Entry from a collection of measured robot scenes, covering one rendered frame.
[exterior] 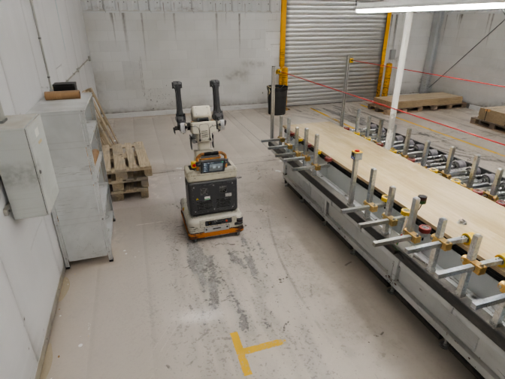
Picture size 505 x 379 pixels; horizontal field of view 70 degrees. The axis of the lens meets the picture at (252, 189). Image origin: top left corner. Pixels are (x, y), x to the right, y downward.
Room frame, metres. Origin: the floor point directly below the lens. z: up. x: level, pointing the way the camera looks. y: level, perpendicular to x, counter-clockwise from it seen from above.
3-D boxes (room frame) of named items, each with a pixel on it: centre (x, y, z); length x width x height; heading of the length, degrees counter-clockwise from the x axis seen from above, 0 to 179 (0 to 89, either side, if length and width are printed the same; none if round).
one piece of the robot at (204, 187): (3.69, 0.47, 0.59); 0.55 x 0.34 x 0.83; 108
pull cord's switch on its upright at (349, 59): (5.25, -1.33, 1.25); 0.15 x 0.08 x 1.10; 18
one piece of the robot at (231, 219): (3.47, 0.37, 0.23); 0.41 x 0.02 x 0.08; 108
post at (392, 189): (2.47, -1.05, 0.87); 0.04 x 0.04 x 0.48; 18
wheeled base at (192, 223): (3.77, 0.50, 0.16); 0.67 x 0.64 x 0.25; 18
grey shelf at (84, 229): (3.42, 1.77, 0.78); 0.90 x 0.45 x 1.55; 18
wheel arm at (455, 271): (1.71, -1.26, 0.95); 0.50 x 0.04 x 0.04; 108
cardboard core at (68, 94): (3.52, 1.81, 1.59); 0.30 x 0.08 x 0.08; 108
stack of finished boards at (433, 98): (10.24, -4.63, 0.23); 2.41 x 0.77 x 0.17; 109
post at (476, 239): (1.76, -1.28, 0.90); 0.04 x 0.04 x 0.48; 18
